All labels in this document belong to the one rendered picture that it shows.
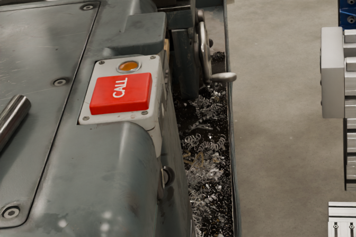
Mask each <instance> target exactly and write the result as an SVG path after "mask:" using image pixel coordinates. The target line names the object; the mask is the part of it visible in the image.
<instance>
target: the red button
mask: <svg viewBox="0 0 356 237"><path fill-rule="evenodd" d="M152 83H153V79H152V75H151V73H149V72H148V73H137V74H127V75H117V76H106V77H98V78H97V80H96V83H95V87H94V91H93V94H92V98H91V101H90V105H89V108H90V113H91V115H101V114H107V113H118V112H129V111H140V110H148V109H149V103H150V96H151V91H152Z"/></svg>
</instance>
